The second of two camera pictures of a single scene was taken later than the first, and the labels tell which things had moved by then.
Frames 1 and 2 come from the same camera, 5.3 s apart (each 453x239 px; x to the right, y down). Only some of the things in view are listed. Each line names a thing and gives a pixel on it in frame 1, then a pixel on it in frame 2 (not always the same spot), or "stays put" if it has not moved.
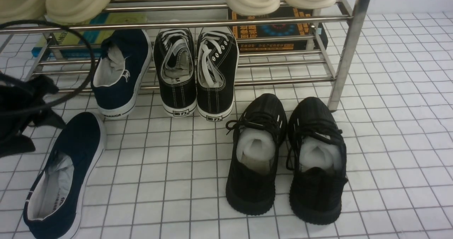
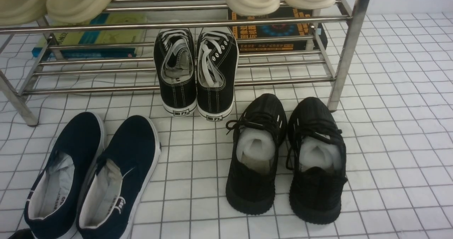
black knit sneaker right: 318,160 stays put
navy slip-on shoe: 54,198 stays put
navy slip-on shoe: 117,69 -> 113,197
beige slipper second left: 76,4 stays put
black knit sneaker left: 259,134 stays put
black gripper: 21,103 -> 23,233
